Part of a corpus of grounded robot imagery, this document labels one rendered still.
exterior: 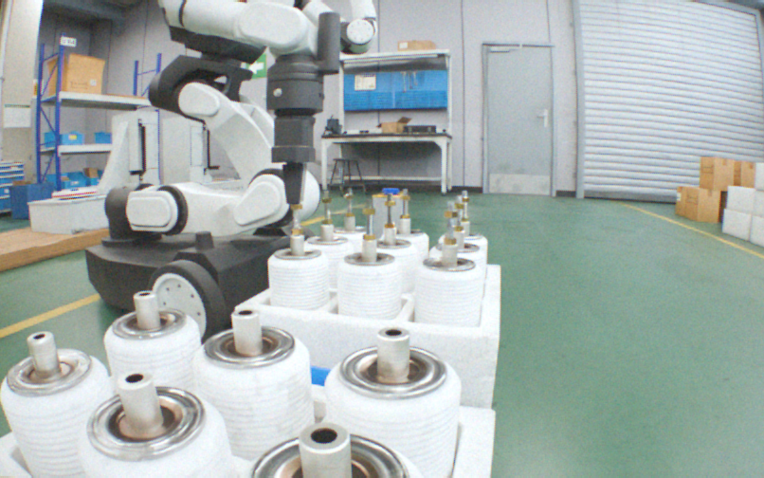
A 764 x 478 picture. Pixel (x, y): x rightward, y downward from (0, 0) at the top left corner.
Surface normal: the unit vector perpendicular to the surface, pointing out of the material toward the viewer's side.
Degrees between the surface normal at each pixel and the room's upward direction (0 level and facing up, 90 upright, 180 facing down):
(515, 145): 90
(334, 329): 90
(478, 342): 90
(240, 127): 112
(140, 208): 90
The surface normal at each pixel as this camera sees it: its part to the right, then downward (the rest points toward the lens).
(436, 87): -0.26, 0.18
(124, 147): 0.96, 0.05
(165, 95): -0.36, 0.52
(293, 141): 0.05, 0.18
